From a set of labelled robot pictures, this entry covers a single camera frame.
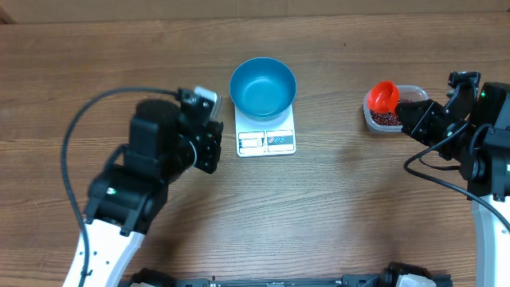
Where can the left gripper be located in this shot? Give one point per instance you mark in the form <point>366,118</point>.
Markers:
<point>209,143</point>

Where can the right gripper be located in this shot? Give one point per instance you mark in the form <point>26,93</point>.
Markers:
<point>425,117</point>

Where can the red measuring scoop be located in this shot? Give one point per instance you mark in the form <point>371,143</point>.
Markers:
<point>383,98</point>

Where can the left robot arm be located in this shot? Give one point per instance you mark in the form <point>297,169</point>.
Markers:
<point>164,141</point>

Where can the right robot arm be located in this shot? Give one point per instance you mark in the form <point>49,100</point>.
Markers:
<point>472,129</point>

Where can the white digital kitchen scale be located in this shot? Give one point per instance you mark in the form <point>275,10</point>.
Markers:
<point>256,138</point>

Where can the blue bowl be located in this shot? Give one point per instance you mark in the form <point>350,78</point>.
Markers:
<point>262,88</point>

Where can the red adzuki beans in container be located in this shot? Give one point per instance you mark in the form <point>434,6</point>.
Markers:
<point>385,119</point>

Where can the clear plastic container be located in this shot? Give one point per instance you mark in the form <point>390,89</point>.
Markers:
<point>407,92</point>

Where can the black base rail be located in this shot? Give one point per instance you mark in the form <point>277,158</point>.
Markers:
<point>394,275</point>

